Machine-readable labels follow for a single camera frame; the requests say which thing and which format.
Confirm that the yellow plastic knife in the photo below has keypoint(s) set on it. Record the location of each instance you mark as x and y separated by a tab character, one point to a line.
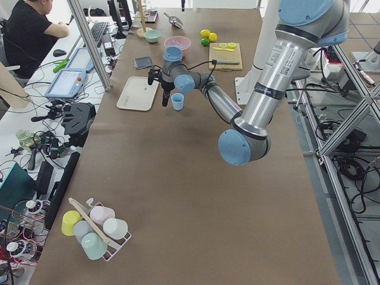
223	48

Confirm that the cream rabbit tray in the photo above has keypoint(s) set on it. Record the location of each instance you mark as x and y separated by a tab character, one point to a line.
137	94

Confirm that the grey cup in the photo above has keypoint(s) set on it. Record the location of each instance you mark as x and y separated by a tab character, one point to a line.
81	229

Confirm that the aluminium frame post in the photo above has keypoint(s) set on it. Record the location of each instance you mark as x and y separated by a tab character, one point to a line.
90	43

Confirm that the whole yellow lemon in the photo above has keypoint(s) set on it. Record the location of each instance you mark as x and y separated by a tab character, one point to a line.
213	37

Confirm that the teach pendant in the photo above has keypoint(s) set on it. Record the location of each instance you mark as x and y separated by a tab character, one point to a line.
80	59
67	83

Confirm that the mint green bowl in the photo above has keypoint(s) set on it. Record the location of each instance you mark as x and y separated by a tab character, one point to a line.
152	36

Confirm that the teach pendant near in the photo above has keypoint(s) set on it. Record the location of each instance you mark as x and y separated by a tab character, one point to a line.
67	83

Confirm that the yellow cup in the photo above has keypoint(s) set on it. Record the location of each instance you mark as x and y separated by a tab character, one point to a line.
69	220

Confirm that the grey folded cloth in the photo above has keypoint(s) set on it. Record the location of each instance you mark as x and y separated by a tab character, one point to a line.
143	62

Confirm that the pink bowl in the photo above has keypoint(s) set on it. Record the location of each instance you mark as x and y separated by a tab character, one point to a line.
185	44

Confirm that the white cup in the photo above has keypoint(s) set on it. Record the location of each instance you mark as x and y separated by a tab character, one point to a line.
115	228

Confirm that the steel ice scoop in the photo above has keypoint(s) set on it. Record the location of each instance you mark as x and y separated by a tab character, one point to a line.
174	21

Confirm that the steel muddler black tip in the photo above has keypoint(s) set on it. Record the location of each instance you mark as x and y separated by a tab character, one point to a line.
227	62

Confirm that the light blue cup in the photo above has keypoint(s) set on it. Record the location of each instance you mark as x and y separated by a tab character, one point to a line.
177	100

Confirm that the wooden cup stand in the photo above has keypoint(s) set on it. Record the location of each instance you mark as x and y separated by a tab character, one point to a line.
141	31

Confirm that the black keyboard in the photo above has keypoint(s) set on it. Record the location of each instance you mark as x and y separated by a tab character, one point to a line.
97	31

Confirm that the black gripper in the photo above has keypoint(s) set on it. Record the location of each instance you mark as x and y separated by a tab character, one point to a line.
166	85

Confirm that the seated person black shirt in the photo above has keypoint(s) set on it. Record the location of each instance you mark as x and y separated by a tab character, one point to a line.
30	35

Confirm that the black computer mouse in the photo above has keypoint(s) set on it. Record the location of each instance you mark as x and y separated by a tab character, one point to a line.
59	52

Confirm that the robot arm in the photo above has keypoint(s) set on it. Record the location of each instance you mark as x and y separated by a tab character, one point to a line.
302	25

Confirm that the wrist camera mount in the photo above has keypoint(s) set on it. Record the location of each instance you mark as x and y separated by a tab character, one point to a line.
154	74

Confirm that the mint cup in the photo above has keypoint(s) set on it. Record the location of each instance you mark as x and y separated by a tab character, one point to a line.
93	246

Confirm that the wooden cutting board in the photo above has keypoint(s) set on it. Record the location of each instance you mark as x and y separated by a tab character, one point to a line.
225	55

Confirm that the teach pendant far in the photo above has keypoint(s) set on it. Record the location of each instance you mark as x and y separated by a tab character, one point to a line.
80	59

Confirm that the black framed wooden tray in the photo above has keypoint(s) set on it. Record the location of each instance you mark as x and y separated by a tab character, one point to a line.
150	15

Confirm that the clear ice cubes pile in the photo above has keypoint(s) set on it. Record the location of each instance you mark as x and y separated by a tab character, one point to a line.
178	41

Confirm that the green lime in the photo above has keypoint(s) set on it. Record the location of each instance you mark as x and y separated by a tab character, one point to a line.
205	42

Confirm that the lemon half lower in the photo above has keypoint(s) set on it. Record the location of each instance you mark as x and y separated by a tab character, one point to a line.
231	45

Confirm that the white wire cup rack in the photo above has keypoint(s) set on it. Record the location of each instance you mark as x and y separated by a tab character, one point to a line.
113	245

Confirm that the pink cup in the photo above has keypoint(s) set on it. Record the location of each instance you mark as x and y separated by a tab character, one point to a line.
99	214

